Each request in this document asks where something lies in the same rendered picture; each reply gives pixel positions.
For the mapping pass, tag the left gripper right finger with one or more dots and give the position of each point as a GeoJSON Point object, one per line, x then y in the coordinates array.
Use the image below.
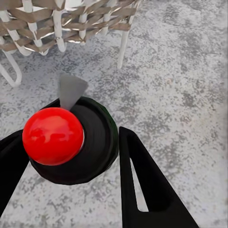
{"type": "Point", "coordinates": [166, 210]}

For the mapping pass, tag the insectifuge atomizer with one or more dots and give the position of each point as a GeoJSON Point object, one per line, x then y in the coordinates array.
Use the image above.
{"type": "Point", "coordinates": [73, 139]}

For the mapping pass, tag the garden chair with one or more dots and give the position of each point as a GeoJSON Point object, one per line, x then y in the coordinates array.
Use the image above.
{"type": "Point", "coordinates": [36, 19]}

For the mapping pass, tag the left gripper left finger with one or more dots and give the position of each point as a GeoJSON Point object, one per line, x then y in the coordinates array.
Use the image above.
{"type": "Point", "coordinates": [13, 162]}

